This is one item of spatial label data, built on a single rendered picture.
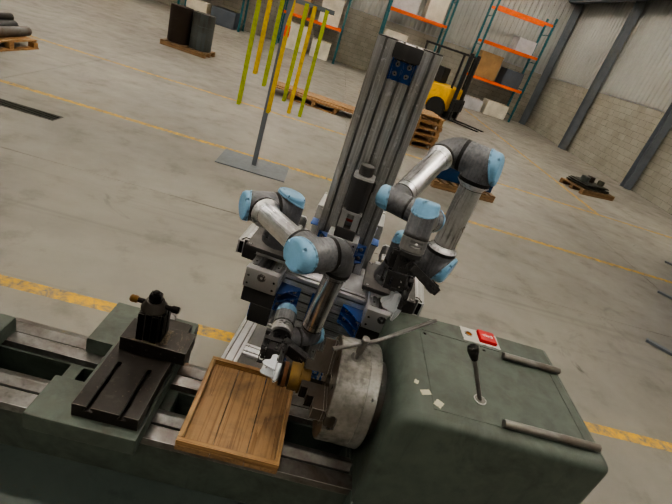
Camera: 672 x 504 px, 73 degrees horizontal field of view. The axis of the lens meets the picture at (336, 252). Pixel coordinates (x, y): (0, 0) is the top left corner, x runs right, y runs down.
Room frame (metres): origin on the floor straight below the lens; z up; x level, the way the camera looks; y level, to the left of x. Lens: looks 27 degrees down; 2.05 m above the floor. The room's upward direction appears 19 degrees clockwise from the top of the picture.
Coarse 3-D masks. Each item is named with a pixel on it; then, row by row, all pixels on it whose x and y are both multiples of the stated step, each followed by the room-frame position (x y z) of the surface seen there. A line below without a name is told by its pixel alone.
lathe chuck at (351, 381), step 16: (352, 352) 1.05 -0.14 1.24; (368, 352) 1.08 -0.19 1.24; (336, 368) 1.02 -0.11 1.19; (352, 368) 1.00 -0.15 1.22; (368, 368) 1.02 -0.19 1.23; (336, 384) 0.96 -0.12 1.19; (352, 384) 0.97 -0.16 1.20; (336, 400) 0.93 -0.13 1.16; (352, 400) 0.94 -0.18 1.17; (336, 416) 0.92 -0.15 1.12; (352, 416) 0.93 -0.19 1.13; (320, 432) 0.92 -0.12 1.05; (336, 432) 0.92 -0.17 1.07; (352, 432) 0.92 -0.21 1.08
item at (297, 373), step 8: (288, 368) 1.04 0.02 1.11; (296, 368) 1.05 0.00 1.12; (304, 368) 1.07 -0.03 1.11; (280, 376) 1.02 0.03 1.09; (288, 376) 1.03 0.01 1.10; (296, 376) 1.03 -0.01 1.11; (304, 376) 1.04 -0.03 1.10; (280, 384) 1.02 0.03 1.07; (288, 384) 1.01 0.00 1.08; (296, 384) 1.02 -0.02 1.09; (296, 392) 1.02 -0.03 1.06
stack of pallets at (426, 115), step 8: (424, 112) 10.68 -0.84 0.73; (432, 112) 11.15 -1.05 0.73; (424, 120) 10.44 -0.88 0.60; (432, 120) 10.84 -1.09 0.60; (440, 120) 10.53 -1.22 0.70; (416, 128) 10.41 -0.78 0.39; (424, 128) 10.47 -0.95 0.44; (432, 128) 10.85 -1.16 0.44; (440, 128) 10.58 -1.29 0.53; (416, 136) 10.79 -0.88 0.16; (424, 136) 10.48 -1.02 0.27; (432, 136) 10.57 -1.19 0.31; (424, 144) 10.89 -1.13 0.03; (432, 144) 10.54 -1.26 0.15
